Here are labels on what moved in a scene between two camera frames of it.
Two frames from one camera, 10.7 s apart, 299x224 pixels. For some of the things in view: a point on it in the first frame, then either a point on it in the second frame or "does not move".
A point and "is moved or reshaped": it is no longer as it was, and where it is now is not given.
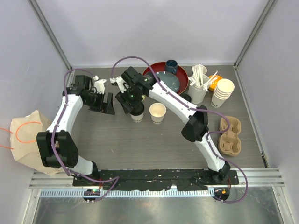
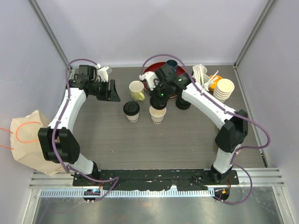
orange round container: x=213 y=86 does not move
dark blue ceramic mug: x=171 y=66 does not move
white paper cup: x=157 y=111 does not move
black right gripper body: x=130 y=97 to x=161 y=94
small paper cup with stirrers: x=198 y=72 does not move
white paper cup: x=137 y=118 is moved or reshaped
